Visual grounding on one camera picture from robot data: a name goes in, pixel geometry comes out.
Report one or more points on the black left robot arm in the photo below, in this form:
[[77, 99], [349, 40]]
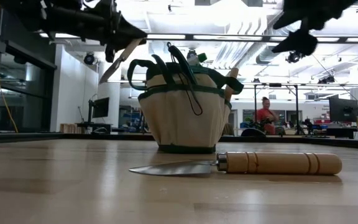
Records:
[[67, 20]]

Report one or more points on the overhead LED light bar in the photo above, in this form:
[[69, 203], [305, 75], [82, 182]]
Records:
[[213, 36]]

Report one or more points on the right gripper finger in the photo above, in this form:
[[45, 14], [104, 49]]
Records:
[[291, 20], [301, 42]]

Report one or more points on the black metal stand frame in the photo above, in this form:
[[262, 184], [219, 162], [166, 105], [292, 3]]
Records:
[[255, 93]]

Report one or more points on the beige green canvas gardening bag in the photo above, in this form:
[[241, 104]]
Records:
[[182, 124]]

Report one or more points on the dark green pruning shears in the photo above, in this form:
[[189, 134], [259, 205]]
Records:
[[182, 62]]

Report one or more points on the wooden crate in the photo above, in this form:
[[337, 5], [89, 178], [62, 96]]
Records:
[[68, 128]]

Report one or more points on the black background desk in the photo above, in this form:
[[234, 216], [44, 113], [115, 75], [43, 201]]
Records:
[[350, 131]]

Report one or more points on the black computer monitor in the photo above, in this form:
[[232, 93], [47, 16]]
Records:
[[100, 107], [343, 109]]

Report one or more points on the person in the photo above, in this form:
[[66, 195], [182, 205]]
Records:
[[267, 116]]

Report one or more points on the black ceiling spotlight cluster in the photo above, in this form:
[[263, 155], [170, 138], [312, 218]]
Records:
[[326, 80], [294, 57]]

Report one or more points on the green plastic spray bottle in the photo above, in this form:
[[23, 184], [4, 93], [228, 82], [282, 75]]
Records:
[[201, 57]]

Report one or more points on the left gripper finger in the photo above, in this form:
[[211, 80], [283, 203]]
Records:
[[130, 31]]

